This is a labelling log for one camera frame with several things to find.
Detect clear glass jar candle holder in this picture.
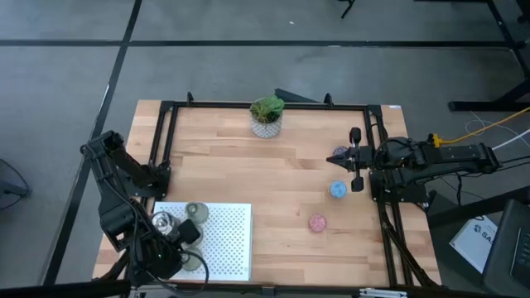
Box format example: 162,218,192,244
150,209,181,239

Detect black aluminium table frame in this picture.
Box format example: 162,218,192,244
93,91,442,291

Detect black desk frame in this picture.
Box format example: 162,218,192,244
448,0,530,113

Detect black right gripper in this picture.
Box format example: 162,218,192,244
326,127,376,194

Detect pink patterned round tin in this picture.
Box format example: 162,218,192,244
308,214,328,233

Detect black table beam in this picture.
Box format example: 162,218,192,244
426,185,530,229

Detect black left gripper cable loop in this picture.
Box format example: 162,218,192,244
165,250,210,296

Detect thick white cable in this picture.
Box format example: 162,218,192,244
492,128,530,151

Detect black crossbar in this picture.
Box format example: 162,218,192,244
0,277,530,298

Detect grey chair base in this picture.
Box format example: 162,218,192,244
0,159,32,212

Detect thin white cable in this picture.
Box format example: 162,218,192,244
464,110,530,147

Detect yellow cable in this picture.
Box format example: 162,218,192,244
428,106,530,148

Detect blue patterned round tin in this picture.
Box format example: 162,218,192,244
329,180,349,199

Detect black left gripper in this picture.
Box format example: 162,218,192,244
129,219,202,283

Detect plant in triangle-patterned pot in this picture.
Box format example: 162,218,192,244
249,94,286,140

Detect black tripod leg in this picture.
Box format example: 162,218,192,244
337,0,358,20

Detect white printed paper box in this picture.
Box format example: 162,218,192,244
449,214,499,274

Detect white perforated metal shelf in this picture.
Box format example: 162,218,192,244
141,201,253,282

